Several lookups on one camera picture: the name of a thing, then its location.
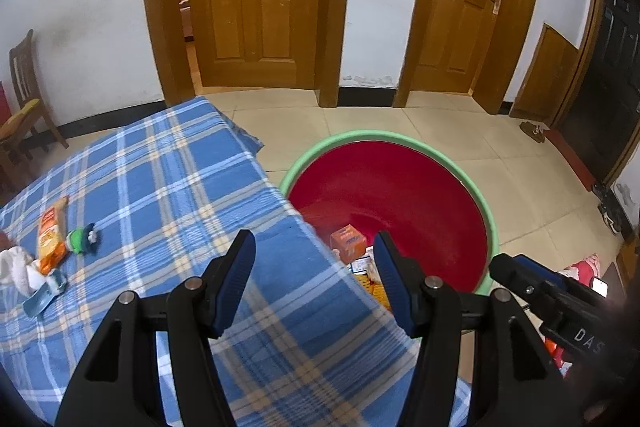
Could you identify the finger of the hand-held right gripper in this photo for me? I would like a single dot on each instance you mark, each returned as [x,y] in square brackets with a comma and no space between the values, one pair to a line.
[515,274]

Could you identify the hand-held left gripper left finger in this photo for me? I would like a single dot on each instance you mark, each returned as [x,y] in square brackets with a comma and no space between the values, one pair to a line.
[232,287]

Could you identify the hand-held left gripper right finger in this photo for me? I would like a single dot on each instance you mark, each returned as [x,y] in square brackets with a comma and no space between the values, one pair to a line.
[395,287]

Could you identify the small orange box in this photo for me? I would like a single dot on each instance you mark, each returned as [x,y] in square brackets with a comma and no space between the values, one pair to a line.
[347,241]

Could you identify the red basin with green rim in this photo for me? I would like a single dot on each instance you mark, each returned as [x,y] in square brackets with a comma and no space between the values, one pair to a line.
[400,187]

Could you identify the orange wrapper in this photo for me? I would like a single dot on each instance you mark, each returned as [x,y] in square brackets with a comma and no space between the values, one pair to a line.
[380,294]

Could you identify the black smartphone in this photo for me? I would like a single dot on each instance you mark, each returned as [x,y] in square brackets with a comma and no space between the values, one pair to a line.
[599,287]

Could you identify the blue plaid tablecloth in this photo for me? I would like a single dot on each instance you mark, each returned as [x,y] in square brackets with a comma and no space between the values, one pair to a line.
[175,187]

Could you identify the pair of dark shoes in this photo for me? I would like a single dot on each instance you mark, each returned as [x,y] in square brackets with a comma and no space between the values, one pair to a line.
[609,207]

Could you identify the brown slipper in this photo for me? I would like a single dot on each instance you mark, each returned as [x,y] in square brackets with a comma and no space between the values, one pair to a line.
[532,132]

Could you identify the small green toy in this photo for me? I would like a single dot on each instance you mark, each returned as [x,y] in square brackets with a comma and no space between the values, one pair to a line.
[80,239]

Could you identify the orange snack packet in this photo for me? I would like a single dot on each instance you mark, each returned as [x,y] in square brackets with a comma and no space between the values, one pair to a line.
[51,237]

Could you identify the light blue plastic clip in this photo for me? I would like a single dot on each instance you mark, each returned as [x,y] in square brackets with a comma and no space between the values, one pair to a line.
[42,297]

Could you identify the dark entrance door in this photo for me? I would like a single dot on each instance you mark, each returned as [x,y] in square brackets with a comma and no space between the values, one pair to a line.
[607,82]

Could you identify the crumpled white tissue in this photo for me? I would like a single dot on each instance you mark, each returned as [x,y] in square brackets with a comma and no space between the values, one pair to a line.
[17,267]

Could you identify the wooden chair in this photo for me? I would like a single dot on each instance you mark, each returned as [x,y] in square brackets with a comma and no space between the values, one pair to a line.
[25,67]
[7,162]

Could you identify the yellow seat cushion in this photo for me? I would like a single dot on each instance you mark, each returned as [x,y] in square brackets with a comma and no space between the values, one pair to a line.
[20,114]

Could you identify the red stool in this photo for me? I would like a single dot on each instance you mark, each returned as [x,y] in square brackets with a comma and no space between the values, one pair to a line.
[4,104]

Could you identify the low wooden wall panel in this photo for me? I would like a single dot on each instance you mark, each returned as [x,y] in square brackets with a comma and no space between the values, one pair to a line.
[545,77]

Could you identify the wooden door frame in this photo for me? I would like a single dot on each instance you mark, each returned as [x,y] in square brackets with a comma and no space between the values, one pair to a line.
[335,7]
[520,32]

